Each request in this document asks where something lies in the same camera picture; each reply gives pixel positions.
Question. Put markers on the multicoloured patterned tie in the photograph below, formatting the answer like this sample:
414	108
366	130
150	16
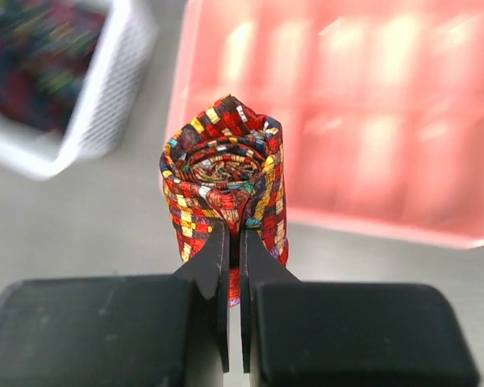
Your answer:
227	164

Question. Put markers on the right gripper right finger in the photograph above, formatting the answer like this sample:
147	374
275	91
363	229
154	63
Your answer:
297	333

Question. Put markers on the pink compartment organizer tray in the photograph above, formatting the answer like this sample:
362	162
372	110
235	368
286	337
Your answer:
381	103

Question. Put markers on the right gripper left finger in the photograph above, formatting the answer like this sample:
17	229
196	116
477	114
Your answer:
148	330

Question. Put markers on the dark red blue ties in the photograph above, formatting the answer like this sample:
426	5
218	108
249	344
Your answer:
45	51

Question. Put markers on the white plastic mesh basket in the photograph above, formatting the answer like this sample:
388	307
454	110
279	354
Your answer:
105	102

